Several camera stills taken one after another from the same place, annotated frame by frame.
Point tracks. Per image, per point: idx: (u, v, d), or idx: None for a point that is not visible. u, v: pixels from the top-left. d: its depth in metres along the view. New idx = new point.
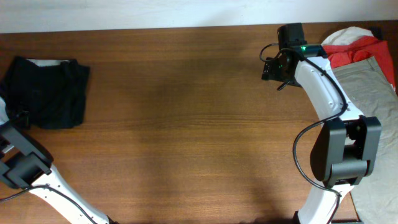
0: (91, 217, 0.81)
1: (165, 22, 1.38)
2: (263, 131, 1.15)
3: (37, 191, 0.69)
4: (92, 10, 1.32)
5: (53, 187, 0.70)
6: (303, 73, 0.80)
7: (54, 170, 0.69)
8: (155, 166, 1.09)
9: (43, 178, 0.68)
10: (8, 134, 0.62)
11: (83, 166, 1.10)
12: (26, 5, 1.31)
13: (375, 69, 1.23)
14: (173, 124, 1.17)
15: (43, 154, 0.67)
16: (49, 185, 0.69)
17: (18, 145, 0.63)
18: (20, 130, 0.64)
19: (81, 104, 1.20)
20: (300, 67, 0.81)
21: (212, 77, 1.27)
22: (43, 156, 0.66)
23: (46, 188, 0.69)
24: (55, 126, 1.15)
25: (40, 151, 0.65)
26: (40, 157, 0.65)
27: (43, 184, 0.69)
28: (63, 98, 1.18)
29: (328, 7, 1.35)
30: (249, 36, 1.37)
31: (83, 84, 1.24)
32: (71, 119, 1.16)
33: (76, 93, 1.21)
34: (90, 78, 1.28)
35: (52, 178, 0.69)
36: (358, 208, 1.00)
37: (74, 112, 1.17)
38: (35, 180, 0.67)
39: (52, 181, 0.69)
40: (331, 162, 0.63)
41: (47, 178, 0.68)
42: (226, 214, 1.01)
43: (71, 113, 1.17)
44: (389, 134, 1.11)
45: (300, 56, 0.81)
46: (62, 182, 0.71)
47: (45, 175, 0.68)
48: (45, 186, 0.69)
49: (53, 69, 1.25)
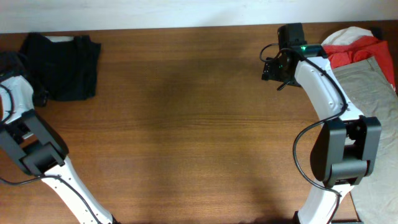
0: (96, 214, 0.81)
1: (165, 22, 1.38)
2: (263, 131, 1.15)
3: (49, 182, 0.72)
4: (92, 10, 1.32)
5: (64, 179, 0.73)
6: (303, 73, 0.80)
7: (67, 162, 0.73)
8: (155, 166, 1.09)
9: (56, 168, 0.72)
10: (30, 122, 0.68)
11: (82, 167, 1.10)
12: (25, 6, 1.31)
13: (375, 69, 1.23)
14: (173, 124, 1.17)
15: (59, 145, 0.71)
16: (60, 176, 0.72)
17: (38, 133, 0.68)
18: (41, 120, 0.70)
19: (94, 78, 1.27)
20: (300, 66, 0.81)
21: (212, 76, 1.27)
22: (59, 147, 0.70)
23: (58, 178, 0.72)
24: (71, 98, 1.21)
25: (56, 141, 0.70)
26: (55, 147, 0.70)
27: (56, 175, 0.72)
28: (75, 72, 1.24)
29: (328, 7, 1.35)
30: (249, 36, 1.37)
31: (94, 59, 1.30)
32: (84, 92, 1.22)
33: (89, 68, 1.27)
34: (101, 53, 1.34)
35: (64, 170, 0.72)
36: (358, 208, 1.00)
37: (87, 86, 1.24)
38: (48, 170, 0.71)
39: (63, 172, 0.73)
40: (331, 162, 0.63)
41: (60, 168, 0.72)
42: (226, 214, 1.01)
43: (84, 86, 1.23)
44: (389, 134, 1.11)
45: (300, 55, 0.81)
46: (73, 175, 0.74)
47: (58, 167, 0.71)
48: (56, 177, 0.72)
49: (64, 46, 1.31)
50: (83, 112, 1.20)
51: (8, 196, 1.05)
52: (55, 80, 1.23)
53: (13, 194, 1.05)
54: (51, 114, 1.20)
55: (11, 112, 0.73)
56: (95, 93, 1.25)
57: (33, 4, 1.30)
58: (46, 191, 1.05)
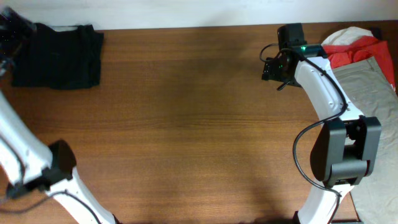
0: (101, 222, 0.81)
1: (165, 22, 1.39)
2: (263, 130, 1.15)
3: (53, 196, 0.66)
4: (92, 10, 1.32)
5: (71, 193, 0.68)
6: (304, 73, 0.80)
7: (75, 175, 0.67)
8: (155, 166, 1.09)
9: (64, 185, 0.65)
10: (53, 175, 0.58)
11: (83, 167, 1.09)
12: (24, 6, 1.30)
13: (375, 69, 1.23)
14: (173, 124, 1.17)
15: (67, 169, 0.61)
16: (68, 190, 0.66)
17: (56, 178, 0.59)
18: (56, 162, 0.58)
19: (98, 65, 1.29)
20: (300, 67, 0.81)
21: (212, 76, 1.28)
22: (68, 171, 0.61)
23: (64, 193, 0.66)
24: (76, 85, 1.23)
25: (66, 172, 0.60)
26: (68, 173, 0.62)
27: (63, 190, 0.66)
28: (80, 60, 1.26)
29: (328, 7, 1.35)
30: (249, 37, 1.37)
31: (97, 48, 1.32)
32: (89, 79, 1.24)
33: (93, 56, 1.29)
34: (104, 45, 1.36)
35: (72, 184, 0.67)
36: (358, 208, 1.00)
37: (92, 74, 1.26)
38: (55, 185, 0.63)
39: (71, 186, 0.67)
40: (331, 162, 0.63)
41: (68, 184, 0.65)
42: (227, 214, 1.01)
43: (89, 74, 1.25)
44: (389, 134, 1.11)
45: (300, 55, 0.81)
46: (80, 189, 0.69)
47: (67, 182, 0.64)
48: (64, 191, 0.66)
49: (69, 35, 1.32)
50: (83, 112, 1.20)
51: None
52: (61, 68, 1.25)
53: None
54: (51, 114, 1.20)
55: (23, 168, 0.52)
56: (95, 93, 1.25)
57: (33, 4, 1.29)
58: None
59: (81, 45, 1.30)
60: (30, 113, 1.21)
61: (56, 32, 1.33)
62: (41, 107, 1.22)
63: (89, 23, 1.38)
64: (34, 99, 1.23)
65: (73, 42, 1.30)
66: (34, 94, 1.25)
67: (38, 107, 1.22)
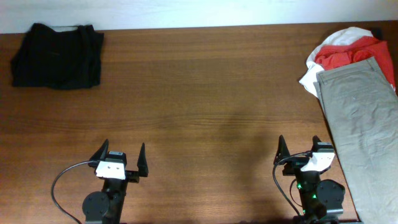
0: None
1: (165, 23, 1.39)
2: (263, 130, 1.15)
3: None
4: (92, 9, 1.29)
5: None
6: (323, 166, 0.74)
7: None
8: (154, 166, 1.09)
9: None
10: None
11: (82, 167, 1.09)
12: (21, 7, 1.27)
13: (375, 70, 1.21)
14: (173, 124, 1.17)
15: None
16: None
17: None
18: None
19: (98, 65, 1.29)
20: (311, 165, 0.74)
21: (212, 77, 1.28)
22: None
23: None
24: (76, 85, 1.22)
25: None
26: None
27: None
28: (80, 60, 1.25)
29: (329, 8, 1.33)
30: (248, 37, 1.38)
31: (98, 48, 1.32)
32: (89, 78, 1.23)
33: (93, 56, 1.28)
34: (104, 45, 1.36)
35: None
36: (358, 208, 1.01)
37: (93, 73, 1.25)
38: None
39: None
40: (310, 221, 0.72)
41: None
42: (227, 214, 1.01)
43: (90, 73, 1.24)
44: (389, 134, 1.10)
45: (324, 209, 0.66)
46: None
47: None
48: None
49: (69, 35, 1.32)
50: (83, 112, 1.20)
51: (7, 197, 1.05)
52: (61, 68, 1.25)
53: (13, 194, 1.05)
54: (51, 114, 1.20)
55: None
56: (95, 93, 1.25)
57: (32, 5, 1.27)
58: (45, 192, 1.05)
59: (81, 45, 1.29)
60: (29, 113, 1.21)
61: (56, 32, 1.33)
62: (41, 107, 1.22)
63: (89, 24, 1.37)
64: (33, 100, 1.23)
65: (73, 41, 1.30)
66: (34, 95, 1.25)
67: (38, 107, 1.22)
